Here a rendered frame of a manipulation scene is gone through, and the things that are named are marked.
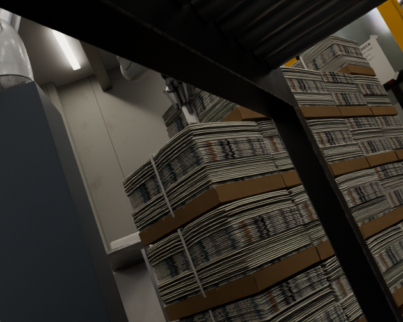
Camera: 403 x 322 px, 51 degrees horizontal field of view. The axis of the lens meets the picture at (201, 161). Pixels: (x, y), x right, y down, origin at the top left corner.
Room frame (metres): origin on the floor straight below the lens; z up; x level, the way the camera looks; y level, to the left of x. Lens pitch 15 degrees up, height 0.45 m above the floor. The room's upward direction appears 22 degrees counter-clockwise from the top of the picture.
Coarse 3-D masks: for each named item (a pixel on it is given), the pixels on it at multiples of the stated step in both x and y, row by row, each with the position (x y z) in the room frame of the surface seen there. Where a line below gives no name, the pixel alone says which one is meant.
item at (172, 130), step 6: (168, 108) 1.45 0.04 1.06; (174, 108) 1.43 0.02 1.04; (168, 114) 1.46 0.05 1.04; (174, 114) 1.44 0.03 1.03; (180, 114) 1.41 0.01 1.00; (168, 120) 1.47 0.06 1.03; (174, 120) 1.45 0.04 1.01; (180, 120) 1.42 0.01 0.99; (186, 120) 1.40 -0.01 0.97; (168, 126) 1.48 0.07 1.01; (174, 126) 1.45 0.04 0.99; (180, 126) 1.43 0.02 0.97; (186, 126) 1.41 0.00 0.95; (168, 132) 1.49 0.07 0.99; (174, 132) 1.46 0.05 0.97
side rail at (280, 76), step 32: (0, 0) 0.25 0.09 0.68; (32, 0) 0.26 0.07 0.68; (64, 0) 0.28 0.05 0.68; (96, 0) 0.29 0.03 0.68; (128, 0) 0.33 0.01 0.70; (160, 0) 0.40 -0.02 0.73; (64, 32) 0.31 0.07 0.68; (96, 32) 0.33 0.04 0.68; (128, 32) 0.35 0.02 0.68; (160, 32) 0.37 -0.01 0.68; (192, 32) 0.44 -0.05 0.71; (160, 64) 0.43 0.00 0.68; (192, 64) 0.45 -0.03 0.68; (224, 64) 0.50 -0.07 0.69; (256, 64) 0.65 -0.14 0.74; (224, 96) 0.59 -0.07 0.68; (256, 96) 0.64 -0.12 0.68; (288, 96) 0.76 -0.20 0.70
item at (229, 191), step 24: (336, 168) 1.49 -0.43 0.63; (360, 168) 1.61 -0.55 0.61; (240, 192) 1.10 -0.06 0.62; (168, 216) 1.18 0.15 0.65; (192, 216) 1.12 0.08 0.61; (384, 216) 1.60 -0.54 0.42; (144, 240) 1.29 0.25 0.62; (288, 264) 1.15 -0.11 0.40; (216, 288) 1.13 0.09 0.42; (240, 288) 1.08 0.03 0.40; (264, 288) 1.06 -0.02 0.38; (168, 312) 1.29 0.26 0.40; (192, 312) 1.22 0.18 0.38
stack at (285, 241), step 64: (192, 128) 1.04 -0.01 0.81; (256, 128) 1.23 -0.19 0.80; (320, 128) 1.52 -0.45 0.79; (128, 192) 1.29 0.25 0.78; (192, 192) 1.10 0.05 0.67; (384, 192) 1.69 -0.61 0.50; (192, 256) 1.17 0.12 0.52; (256, 256) 1.07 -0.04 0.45; (384, 256) 1.51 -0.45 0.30; (192, 320) 1.24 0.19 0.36; (256, 320) 1.08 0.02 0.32; (320, 320) 1.17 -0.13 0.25
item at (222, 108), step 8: (200, 96) 1.31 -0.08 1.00; (208, 96) 1.29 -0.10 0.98; (216, 96) 1.26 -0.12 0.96; (200, 104) 1.32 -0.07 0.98; (208, 104) 1.29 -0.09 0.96; (216, 104) 1.26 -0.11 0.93; (224, 104) 1.24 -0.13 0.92; (232, 104) 1.22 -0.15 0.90; (208, 112) 1.30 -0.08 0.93; (216, 112) 1.27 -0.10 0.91; (224, 112) 1.25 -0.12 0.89; (208, 120) 1.31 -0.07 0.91; (216, 120) 1.29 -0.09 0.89; (248, 120) 1.24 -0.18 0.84; (256, 120) 1.26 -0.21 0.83; (264, 120) 1.29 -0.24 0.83
